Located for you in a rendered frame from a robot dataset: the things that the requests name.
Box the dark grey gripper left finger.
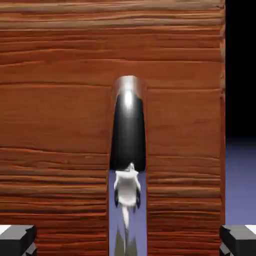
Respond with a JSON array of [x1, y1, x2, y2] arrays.
[[0, 224, 38, 256]]

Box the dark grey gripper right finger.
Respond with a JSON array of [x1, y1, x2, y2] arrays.
[[219, 224, 256, 256]]

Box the reddish wood cabinet door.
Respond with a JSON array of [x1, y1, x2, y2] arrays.
[[0, 27, 222, 256]]

